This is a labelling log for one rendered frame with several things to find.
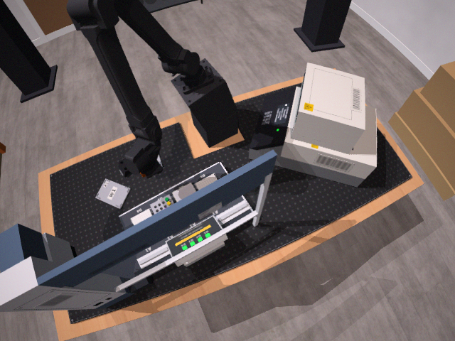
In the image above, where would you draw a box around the white thermal cycler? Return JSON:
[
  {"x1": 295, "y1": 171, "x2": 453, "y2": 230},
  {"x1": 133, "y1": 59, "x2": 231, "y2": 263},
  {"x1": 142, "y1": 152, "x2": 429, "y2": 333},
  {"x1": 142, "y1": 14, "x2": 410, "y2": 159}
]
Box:
[{"x1": 249, "y1": 63, "x2": 377, "y2": 187}]

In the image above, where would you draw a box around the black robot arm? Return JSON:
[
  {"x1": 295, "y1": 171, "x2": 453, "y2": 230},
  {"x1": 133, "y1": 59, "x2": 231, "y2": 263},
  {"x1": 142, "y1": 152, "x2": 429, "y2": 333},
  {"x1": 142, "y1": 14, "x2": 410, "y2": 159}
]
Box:
[{"x1": 66, "y1": 0, "x2": 214, "y2": 178}]

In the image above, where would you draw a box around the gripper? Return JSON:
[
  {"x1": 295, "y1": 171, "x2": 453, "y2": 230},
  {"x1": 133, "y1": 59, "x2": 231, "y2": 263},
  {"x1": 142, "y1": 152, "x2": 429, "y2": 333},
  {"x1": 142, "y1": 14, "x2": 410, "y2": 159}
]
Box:
[{"x1": 140, "y1": 157, "x2": 163, "y2": 178}]

